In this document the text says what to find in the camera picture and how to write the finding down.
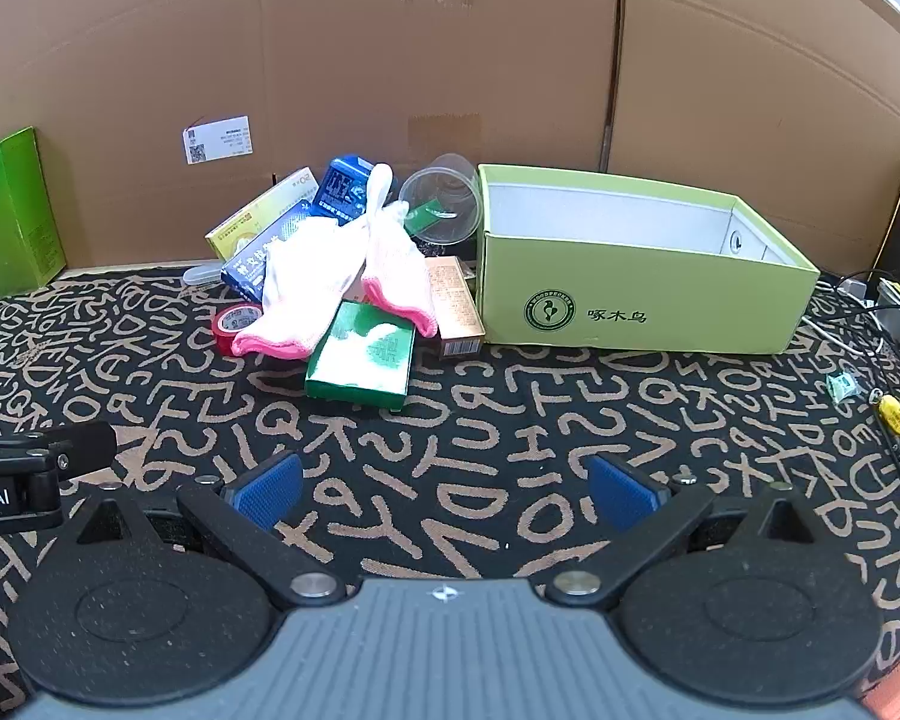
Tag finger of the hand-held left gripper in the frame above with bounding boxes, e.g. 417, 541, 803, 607
0, 421, 117, 475

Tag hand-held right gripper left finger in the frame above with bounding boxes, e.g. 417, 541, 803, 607
73, 454, 347, 610

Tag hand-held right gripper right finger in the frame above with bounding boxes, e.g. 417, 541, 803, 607
546, 456, 822, 608

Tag light green shoe box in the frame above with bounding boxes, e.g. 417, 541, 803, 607
474, 163, 821, 355

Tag white glove with pink cuff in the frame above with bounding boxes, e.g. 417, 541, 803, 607
231, 201, 413, 361
360, 163, 440, 338

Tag blue and white medicine box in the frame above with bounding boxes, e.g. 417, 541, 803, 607
221, 214, 338, 305

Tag beige orange small box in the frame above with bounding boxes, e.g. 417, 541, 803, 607
424, 255, 487, 359

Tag yellow medicine box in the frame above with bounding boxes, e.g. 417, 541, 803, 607
205, 167, 323, 263

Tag clear plastic cup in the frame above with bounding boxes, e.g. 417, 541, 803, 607
397, 154, 485, 245

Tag red tape roll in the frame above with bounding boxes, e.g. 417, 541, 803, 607
212, 302, 265, 357

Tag dark green carton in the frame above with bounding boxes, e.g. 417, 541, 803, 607
0, 127, 67, 301

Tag white paper label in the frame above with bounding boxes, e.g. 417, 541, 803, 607
182, 116, 254, 166

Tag large brown cardboard panel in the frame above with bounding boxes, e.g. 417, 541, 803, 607
600, 0, 900, 286
0, 0, 625, 278

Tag white cable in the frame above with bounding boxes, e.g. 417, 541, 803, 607
801, 300, 887, 357

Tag black cable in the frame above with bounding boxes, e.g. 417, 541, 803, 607
825, 270, 900, 473

